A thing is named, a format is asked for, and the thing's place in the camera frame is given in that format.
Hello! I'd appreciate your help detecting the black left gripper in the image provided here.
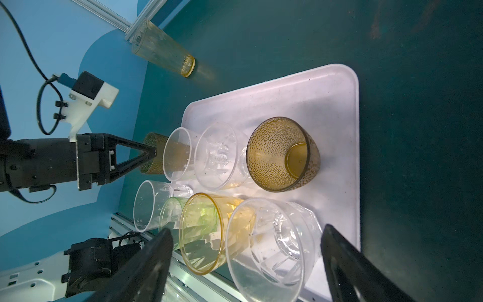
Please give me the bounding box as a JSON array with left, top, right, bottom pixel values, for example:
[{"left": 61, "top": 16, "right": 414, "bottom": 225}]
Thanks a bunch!
[{"left": 1, "top": 133, "right": 157, "bottom": 192}]

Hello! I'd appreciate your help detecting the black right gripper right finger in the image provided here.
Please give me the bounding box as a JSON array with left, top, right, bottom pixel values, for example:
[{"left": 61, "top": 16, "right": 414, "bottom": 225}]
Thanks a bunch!
[{"left": 321, "top": 224, "right": 413, "bottom": 301}]

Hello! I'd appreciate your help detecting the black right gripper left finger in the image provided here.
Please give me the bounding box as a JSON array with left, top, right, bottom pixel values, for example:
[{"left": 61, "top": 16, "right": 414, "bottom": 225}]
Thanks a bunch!
[{"left": 87, "top": 228, "right": 174, "bottom": 301}]

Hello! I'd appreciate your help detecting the dark olive cup back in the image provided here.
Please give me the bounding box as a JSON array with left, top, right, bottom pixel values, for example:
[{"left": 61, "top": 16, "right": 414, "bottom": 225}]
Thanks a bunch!
[{"left": 138, "top": 131, "right": 169, "bottom": 176}]

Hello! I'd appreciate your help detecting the clear faceted glass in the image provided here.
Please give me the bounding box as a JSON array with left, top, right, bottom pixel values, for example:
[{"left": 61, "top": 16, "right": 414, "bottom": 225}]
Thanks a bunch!
[
  {"left": 226, "top": 198, "right": 322, "bottom": 301},
  {"left": 194, "top": 122, "right": 249, "bottom": 191},
  {"left": 133, "top": 180, "right": 193, "bottom": 233},
  {"left": 162, "top": 127, "right": 201, "bottom": 182}
]

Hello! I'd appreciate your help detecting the small green cup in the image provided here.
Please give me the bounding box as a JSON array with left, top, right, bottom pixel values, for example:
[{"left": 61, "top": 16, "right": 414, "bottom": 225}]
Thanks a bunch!
[{"left": 158, "top": 196, "right": 189, "bottom": 250}]

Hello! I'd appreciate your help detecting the yellow short cup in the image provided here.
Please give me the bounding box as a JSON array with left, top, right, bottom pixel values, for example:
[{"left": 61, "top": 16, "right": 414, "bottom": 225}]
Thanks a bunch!
[{"left": 179, "top": 193, "right": 243, "bottom": 276}]

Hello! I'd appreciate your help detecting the tall yellow plastic cup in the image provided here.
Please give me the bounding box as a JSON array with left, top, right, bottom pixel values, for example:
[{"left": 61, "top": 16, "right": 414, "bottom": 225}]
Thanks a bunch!
[{"left": 132, "top": 19, "right": 196, "bottom": 78}]

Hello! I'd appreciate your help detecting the brown amber short cup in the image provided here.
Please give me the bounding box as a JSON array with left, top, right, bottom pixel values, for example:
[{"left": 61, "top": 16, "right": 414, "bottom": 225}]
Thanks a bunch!
[{"left": 246, "top": 117, "right": 321, "bottom": 193}]

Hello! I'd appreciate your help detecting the lilac plastic tray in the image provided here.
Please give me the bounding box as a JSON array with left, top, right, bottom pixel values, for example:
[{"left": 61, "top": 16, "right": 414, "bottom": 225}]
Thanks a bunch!
[{"left": 180, "top": 63, "right": 361, "bottom": 302}]

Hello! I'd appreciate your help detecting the aluminium front rail base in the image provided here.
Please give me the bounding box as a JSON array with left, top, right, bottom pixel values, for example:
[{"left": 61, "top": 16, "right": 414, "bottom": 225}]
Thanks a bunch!
[{"left": 110, "top": 213, "right": 246, "bottom": 301}]

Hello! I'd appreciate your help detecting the aluminium back frame rail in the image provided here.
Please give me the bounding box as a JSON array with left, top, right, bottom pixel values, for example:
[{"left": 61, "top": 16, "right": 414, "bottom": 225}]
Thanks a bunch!
[{"left": 73, "top": 0, "right": 167, "bottom": 43}]

